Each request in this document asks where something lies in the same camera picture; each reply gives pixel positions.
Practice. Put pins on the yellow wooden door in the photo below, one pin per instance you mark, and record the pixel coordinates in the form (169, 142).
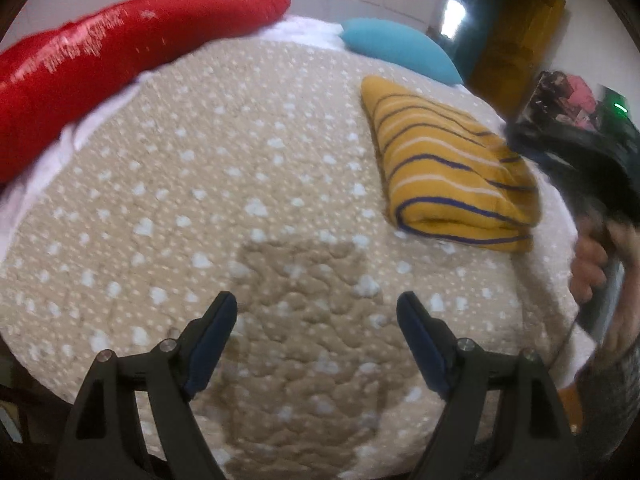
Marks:
(515, 40)

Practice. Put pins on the person's right forearm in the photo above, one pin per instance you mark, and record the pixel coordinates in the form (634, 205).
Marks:
(612, 410)

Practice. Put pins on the yellow striped sweater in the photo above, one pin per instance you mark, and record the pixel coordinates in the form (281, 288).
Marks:
(440, 170)

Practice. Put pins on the red long pillow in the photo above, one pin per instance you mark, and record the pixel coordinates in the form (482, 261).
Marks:
(100, 60)

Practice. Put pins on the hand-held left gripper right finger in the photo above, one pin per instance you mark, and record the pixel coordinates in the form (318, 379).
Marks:
(420, 342)

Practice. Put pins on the pink clothes pile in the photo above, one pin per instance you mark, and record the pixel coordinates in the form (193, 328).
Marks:
(582, 95)

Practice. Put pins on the teal pillow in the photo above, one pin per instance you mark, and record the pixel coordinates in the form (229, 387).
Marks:
(400, 45)

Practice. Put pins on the person's right hand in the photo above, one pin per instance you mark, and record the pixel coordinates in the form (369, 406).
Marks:
(627, 285)

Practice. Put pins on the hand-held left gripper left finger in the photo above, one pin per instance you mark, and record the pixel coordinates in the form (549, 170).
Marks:
(215, 340)

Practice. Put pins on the beige spotted blanket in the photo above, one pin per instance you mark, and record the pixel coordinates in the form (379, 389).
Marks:
(225, 170)

